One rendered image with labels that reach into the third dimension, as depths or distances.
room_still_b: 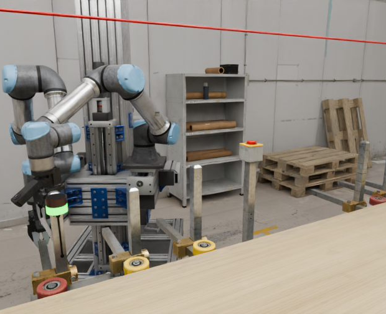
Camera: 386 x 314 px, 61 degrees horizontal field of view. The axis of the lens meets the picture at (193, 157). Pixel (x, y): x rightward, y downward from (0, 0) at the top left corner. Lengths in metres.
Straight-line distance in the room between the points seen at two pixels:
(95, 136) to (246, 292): 1.28
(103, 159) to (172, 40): 2.47
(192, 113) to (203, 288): 3.43
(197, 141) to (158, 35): 1.38
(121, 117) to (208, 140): 2.60
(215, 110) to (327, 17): 2.48
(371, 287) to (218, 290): 0.44
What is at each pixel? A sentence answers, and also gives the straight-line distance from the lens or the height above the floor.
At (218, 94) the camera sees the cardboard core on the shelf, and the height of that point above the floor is 1.31.
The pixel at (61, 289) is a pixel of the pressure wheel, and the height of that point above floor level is 0.91.
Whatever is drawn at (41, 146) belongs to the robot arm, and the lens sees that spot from 1.15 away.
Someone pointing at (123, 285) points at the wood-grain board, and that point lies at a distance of 1.03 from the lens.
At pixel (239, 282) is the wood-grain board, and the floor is 0.90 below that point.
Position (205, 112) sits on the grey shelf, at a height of 1.07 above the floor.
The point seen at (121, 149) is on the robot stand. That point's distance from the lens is 2.02.
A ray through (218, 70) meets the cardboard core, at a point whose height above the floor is 1.59.
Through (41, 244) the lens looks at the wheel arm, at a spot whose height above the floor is 0.86.
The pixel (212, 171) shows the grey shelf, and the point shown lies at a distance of 4.58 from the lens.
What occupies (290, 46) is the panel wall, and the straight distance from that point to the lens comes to 5.31.
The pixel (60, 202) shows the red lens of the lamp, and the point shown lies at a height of 1.13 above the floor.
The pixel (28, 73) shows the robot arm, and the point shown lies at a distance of 1.57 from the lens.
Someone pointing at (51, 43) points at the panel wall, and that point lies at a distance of 3.75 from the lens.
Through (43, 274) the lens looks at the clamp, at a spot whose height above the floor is 0.87.
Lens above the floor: 1.47
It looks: 13 degrees down
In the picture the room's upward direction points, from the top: straight up
